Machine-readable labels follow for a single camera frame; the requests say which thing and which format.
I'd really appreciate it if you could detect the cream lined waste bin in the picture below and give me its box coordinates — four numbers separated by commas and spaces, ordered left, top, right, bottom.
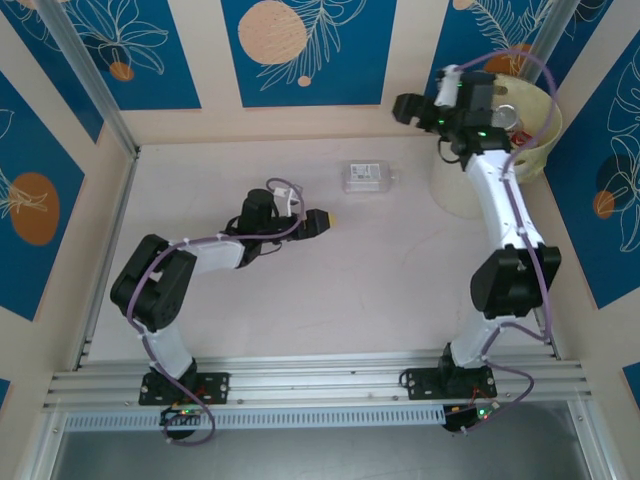
428, 72, 564, 219

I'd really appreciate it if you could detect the clear flat bottle white label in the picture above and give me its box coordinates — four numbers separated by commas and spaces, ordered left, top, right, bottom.
338, 157, 402, 195

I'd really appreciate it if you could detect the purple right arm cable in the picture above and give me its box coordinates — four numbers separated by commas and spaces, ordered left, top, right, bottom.
447, 43, 560, 436

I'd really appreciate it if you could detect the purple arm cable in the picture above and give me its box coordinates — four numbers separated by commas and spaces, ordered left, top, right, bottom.
447, 43, 560, 436
124, 177, 307, 446

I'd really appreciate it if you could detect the aluminium corner post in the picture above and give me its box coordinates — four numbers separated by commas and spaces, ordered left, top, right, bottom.
34, 0, 142, 157
519, 0, 589, 76

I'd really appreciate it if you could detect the aluminium side rail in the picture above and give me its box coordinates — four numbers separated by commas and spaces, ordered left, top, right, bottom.
74, 148, 142, 371

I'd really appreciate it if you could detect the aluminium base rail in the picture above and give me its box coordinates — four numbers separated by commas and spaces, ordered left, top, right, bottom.
42, 349, 594, 415

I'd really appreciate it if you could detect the white slotted cable duct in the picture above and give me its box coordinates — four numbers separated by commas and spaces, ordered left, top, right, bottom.
64, 405, 446, 432

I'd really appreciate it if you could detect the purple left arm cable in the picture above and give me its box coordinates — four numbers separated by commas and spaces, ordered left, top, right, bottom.
124, 177, 307, 446

